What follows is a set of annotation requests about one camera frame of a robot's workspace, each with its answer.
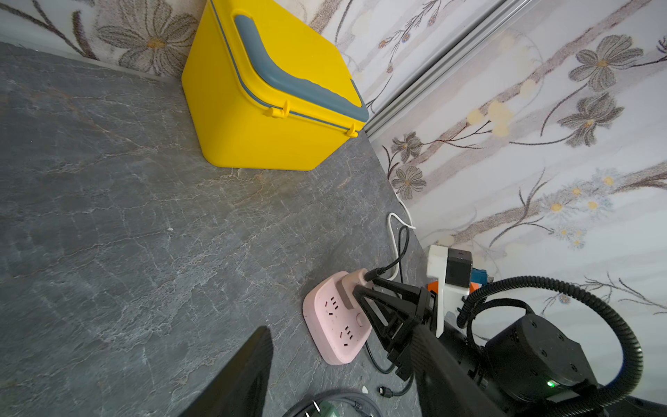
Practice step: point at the yellow storage box grey handle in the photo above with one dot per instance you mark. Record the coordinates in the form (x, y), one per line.
(267, 92)

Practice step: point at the green usb charger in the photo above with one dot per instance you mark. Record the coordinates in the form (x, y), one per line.
(327, 409)

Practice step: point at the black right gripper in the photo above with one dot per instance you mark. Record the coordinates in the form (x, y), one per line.
(394, 318)

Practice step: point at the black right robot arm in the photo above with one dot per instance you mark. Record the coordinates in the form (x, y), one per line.
(500, 358)

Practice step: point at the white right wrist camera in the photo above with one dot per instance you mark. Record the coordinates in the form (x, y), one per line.
(451, 269)

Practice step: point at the beige usb charger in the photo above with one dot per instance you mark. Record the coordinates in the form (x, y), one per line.
(346, 285)

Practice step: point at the pink power strip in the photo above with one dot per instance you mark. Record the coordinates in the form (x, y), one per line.
(339, 334)

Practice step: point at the orange cylindrical bottle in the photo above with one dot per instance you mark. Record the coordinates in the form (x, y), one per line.
(478, 278)

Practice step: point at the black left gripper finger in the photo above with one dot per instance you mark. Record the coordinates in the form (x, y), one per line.
(240, 389)

